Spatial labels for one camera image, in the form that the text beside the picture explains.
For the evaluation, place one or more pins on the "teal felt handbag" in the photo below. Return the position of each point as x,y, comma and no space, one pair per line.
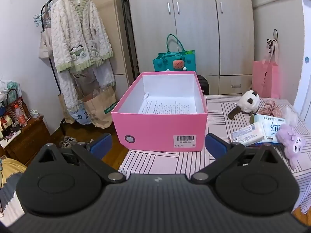
165,63

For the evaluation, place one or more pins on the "yellow blanket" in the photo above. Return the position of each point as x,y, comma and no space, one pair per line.
9,170

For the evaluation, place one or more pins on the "pink striped tablecloth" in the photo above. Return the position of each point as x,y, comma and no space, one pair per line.
170,160

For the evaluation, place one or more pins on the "purple plush toy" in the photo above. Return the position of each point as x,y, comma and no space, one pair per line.
290,140

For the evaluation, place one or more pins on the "white fluffy pom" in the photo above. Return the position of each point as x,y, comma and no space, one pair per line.
290,116

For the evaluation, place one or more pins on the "blue and white printed bag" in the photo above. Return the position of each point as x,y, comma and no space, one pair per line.
80,116

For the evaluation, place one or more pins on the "white fluffy cardigan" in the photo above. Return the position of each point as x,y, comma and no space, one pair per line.
77,29

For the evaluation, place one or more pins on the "brown paper bag green label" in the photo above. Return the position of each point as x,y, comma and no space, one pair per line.
99,111

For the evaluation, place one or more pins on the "plastic bottle red label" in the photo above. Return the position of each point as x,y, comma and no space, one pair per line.
20,116

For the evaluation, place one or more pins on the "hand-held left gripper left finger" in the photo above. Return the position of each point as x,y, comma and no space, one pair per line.
102,143

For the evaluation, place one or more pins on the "printed paper sheet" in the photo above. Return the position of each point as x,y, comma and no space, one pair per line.
167,106

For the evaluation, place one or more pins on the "black suitcase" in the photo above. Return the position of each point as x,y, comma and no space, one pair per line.
203,85

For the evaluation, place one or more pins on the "white brown plush cat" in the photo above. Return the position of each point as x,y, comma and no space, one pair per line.
247,102

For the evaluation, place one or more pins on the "wooden nightstand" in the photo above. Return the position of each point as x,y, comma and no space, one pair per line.
29,140

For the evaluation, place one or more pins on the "woven basket bag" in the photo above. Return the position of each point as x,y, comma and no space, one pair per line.
12,102

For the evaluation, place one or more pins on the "pink cardboard box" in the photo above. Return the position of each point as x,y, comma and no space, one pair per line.
145,126

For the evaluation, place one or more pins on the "black clothes rack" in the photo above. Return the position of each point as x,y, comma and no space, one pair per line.
62,127

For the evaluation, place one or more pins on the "pink floral scrunchie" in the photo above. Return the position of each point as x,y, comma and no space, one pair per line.
272,108

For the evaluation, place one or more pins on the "small tissue pack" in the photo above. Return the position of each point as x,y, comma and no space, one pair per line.
245,133

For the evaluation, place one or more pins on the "plain brown paper bag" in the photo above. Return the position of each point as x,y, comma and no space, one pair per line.
63,109

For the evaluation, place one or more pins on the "grey white sneaker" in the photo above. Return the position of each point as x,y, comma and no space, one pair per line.
66,142

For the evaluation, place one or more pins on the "white plastic bag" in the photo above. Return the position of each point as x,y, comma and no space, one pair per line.
9,85

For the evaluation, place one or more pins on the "pink paper bag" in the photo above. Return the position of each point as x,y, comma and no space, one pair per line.
264,77

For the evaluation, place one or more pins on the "canvas tote bag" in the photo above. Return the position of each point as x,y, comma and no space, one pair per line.
45,43

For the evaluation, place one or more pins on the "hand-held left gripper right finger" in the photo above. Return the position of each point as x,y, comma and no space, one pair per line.
215,145

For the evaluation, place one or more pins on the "grey wardrobe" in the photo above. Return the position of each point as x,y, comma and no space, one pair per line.
194,29

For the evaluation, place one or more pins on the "large wet wipes pack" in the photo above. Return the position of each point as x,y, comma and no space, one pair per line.
269,128

